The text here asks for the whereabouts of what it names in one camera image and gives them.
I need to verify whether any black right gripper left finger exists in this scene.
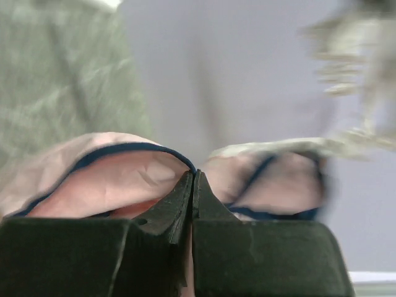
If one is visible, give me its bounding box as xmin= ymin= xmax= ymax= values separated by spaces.
xmin=1 ymin=172 xmax=194 ymax=296

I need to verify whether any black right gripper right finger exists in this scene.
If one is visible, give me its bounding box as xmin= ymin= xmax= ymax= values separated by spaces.
xmin=192 ymin=171 xmax=355 ymax=297

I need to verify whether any pink underwear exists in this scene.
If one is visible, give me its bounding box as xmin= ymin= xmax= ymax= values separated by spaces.
xmin=0 ymin=132 xmax=329 ymax=297

